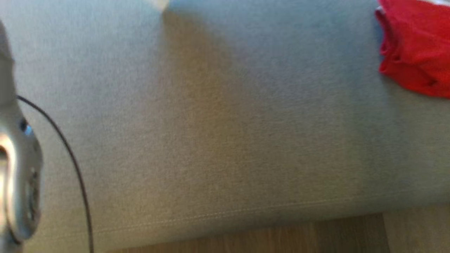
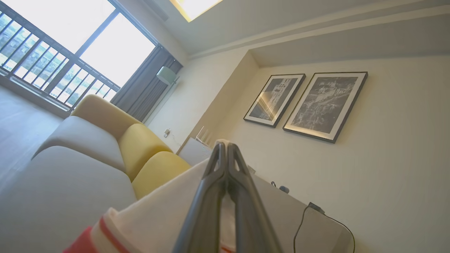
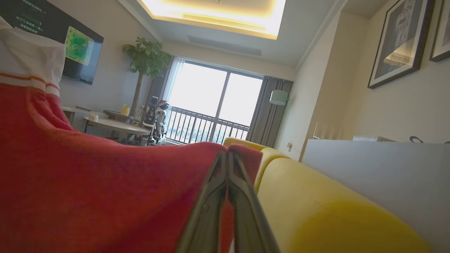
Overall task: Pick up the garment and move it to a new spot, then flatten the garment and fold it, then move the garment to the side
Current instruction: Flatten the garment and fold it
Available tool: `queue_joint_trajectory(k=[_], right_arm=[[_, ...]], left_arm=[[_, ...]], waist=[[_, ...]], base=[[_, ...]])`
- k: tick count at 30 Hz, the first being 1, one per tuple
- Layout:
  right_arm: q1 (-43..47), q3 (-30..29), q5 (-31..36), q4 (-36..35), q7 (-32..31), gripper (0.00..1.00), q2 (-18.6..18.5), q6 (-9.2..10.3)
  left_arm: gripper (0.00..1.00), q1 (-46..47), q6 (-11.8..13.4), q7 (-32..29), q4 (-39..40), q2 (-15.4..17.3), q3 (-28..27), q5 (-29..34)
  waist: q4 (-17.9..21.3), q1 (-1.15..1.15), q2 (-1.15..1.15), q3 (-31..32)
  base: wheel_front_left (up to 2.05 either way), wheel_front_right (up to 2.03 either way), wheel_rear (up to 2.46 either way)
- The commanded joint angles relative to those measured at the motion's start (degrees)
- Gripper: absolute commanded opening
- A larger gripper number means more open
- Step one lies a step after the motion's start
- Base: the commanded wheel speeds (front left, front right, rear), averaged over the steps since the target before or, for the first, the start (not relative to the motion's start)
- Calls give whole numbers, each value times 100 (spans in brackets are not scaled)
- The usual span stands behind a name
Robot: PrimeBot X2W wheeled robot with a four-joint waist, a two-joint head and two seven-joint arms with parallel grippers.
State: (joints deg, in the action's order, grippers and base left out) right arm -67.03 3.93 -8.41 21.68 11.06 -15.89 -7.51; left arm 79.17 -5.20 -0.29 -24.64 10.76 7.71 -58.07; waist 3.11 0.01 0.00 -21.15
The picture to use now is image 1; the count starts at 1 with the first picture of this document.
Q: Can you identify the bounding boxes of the red shorts with printed logo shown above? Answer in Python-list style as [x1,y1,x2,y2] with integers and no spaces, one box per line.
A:
[374,0,450,99]

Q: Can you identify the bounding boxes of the grey sofa seat cushion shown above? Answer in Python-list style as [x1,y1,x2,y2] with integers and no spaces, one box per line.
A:
[0,0,450,253]

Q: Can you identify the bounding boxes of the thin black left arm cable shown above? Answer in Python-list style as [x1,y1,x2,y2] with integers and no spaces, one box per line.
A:
[17,95,95,253]

